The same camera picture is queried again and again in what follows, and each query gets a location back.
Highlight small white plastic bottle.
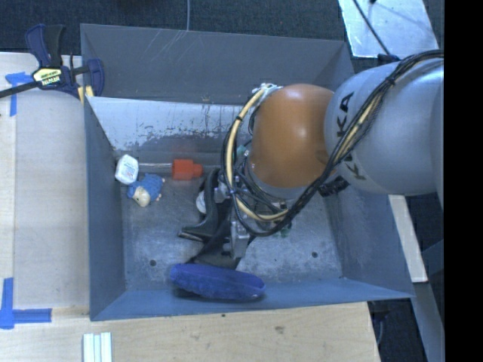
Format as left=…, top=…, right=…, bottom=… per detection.
left=114, top=154, right=140, bottom=186

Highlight grey metal bin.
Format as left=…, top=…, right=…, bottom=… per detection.
left=79, top=23, right=417, bottom=322

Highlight black curved tool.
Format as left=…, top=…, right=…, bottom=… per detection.
left=177, top=167, right=234, bottom=243

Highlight blue oblong cloth pouch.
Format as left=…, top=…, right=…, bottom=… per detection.
left=169, top=262, right=266, bottom=302

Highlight blue toy figure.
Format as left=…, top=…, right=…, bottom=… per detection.
left=126, top=173, right=166, bottom=208

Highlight pale wood flat board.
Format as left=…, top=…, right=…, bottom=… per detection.
left=13, top=88, right=91, bottom=309

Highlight black cylinder on white bracket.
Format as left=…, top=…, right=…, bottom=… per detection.
left=318, top=175, right=350, bottom=198

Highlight red block with small neck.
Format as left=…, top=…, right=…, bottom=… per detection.
left=171, top=158, right=204, bottom=182

